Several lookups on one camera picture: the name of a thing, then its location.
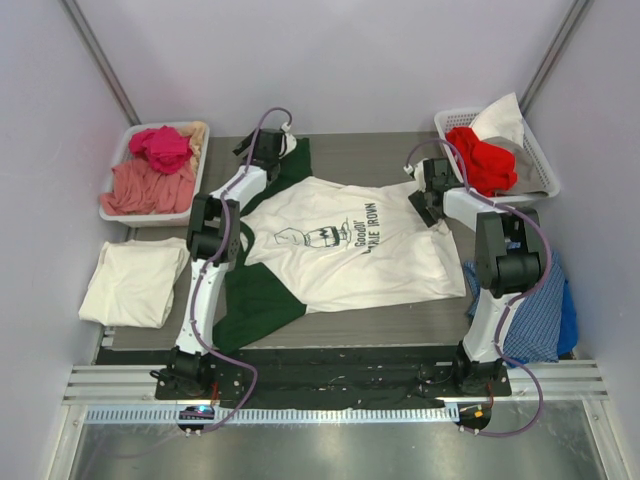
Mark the grey white garment in basket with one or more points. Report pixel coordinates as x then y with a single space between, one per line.
501 124

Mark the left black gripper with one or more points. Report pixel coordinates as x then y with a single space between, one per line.
251 143

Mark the salmon pink t-shirt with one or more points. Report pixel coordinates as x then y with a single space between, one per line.
140 190

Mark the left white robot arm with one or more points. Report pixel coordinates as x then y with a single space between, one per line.
213 242

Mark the right white perforated basket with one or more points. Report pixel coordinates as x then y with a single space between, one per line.
446 120

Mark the beige garment in bin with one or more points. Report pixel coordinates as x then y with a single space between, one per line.
195 132

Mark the white and green t-shirt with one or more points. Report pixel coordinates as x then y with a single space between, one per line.
310 245

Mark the slotted white cable duct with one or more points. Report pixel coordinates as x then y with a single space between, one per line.
190 415

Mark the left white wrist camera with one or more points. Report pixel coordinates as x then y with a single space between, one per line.
288 140

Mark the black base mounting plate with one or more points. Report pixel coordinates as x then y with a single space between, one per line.
392 377

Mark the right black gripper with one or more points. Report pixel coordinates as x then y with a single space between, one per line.
427 207

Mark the folded cream t-shirt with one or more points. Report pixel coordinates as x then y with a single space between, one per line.
133 283

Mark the red t-shirt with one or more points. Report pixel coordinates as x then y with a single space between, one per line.
490 169

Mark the magenta t-shirt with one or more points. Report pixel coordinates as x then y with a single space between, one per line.
165 148

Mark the blue plaid shirt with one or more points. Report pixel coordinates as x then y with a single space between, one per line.
534 331

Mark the left grey plastic bin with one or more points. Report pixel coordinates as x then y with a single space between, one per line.
199 205

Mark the solid blue garment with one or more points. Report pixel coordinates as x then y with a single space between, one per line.
568 335

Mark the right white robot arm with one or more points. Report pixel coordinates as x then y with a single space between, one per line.
512 260

